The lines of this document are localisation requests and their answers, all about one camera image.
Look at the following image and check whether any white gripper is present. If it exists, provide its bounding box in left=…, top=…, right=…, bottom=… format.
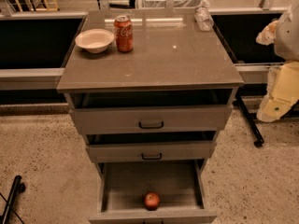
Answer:
left=257, top=62, right=299, bottom=122

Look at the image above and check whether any red apple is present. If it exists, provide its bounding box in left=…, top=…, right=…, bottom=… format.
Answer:
left=143, top=191, right=160, bottom=211

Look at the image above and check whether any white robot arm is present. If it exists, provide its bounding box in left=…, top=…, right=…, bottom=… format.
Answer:
left=256, top=0, right=299, bottom=122

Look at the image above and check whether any top grey drawer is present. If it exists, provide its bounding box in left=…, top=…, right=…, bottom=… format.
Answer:
left=71, top=89, right=232, bottom=134

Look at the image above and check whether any grey drawer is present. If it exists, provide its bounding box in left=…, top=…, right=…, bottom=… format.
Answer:
left=86, top=131, right=218, bottom=163
left=71, top=89, right=232, bottom=134
left=90, top=160, right=216, bottom=224

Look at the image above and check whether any grey drawer cabinet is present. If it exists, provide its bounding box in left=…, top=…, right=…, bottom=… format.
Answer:
left=56, top=8, right=245, bottom=224

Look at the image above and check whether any bottom grey drawer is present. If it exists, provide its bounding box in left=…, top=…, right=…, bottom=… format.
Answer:
left=90, top=160, right=216, bottom=224

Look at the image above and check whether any middle grey drawer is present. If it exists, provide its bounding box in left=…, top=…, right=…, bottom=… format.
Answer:
left=86, top=131, right=218, bottom=163

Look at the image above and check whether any black stand leg right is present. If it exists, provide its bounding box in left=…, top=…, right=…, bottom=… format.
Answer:
left=235, top=92, right=264, bottom=147

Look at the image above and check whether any black stand leg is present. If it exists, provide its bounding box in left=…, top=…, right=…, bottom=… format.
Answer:
left=235, top=92, right=264, bottom=147
left=0, top=175, right=26, bottom=224

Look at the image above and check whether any clear plastic bottle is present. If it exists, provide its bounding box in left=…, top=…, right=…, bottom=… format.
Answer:
left=194, top=7, right=214, bottom=32

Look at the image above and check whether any red coca-cola can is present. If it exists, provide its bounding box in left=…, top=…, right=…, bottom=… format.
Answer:
left=114, top=15, right=134, bottom=52

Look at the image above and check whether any white bowl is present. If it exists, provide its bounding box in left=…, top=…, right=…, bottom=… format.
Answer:
left=75, top=29, right=114, bottom=54

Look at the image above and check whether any black stand leg left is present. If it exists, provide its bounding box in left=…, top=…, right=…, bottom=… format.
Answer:
left=0, top=175, right=26, bottom=224

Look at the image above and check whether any white wire basket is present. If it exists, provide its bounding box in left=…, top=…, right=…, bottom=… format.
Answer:
left=135, top=0, right=209, bottom=9

